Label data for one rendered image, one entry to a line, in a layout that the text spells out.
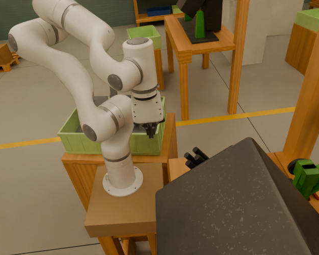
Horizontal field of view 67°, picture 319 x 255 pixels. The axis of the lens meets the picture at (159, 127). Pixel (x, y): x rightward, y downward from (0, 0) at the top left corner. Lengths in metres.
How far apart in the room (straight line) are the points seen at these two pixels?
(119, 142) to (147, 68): 0.40
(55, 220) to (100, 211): 1.33
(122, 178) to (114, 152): 0.16
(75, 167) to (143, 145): 0.49
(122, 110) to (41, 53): 0.33
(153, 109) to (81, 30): 0.31
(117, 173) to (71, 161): 0.62
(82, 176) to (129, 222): 0.75
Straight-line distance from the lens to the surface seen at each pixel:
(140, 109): 0.77
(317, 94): 1.17
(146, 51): 0.67
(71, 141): 1.60
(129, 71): 0.64
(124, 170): 1.07
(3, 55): 5.91
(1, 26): 8.38
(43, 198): 2.64
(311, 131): 1.29
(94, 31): 0.75
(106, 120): 0.88
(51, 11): 0.85
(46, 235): 2.37
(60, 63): 0.94
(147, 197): 1.12
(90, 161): 1.58
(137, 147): 1.47
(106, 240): 1.34
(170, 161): 1.29
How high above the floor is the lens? 1.83
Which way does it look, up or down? 38 degrees down
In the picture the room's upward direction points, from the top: 7 degrees counter-clockwise
